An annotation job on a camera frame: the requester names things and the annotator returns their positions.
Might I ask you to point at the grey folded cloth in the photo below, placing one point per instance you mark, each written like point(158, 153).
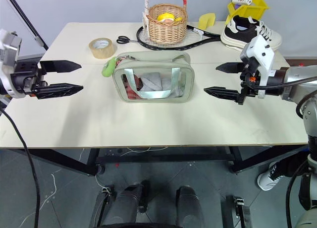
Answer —
point(153, 81)

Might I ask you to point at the black diagonal pole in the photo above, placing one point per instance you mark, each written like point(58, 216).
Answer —
point(27, 22)

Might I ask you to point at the yellow tape roll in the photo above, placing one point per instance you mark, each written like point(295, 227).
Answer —
point(165, 16)

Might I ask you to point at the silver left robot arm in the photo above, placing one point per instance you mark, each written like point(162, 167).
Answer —
point(3, 88)

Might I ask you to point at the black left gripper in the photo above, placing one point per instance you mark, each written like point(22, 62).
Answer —
point(26, 76)

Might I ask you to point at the black racket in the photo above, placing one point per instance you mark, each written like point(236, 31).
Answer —
point(205, 39)

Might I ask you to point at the yellow plastic bin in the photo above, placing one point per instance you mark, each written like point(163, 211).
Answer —
point(260, 5)

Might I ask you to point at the black metal table frame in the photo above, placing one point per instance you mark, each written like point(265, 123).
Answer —
point(74, 163)

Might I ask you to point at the green plush zipper charm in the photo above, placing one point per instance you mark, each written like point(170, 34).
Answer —
point(109, 68)

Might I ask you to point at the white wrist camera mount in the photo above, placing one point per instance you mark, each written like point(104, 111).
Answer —
point(261, 49)
point(10, 48)

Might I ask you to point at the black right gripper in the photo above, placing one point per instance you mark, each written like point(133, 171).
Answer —
point(250, 74)

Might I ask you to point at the black floor bracket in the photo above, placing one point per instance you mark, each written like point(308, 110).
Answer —
point(239, 210)
point(102, 205)

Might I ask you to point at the clear beige toiletry bag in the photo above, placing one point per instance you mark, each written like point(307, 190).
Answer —
point(153, 64)

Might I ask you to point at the dark rounded robot leg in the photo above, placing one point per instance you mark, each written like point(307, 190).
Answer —
point(188, 205)
point(130, 203)

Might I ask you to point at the white sneaker of bystander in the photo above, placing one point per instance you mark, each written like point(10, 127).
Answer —
point(268, 179)

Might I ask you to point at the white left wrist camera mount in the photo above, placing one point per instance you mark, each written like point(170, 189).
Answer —
point(10, 48)

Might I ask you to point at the black white sneaker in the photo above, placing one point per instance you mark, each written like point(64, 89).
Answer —
point(247, 33)

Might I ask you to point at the wicker basket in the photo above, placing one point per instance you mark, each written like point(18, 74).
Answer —
point(167, 31)

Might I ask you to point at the brown packing tape roll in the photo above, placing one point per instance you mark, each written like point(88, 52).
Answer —
point(102, 50)

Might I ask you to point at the white power strip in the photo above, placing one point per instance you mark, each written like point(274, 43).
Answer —
point(241, 0)

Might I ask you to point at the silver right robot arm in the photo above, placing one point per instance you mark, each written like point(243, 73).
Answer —
point(299, 75)

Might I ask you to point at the red patterned item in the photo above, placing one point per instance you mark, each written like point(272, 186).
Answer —
point(131, 91)

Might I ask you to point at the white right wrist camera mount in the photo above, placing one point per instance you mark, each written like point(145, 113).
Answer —
point(261, 49)

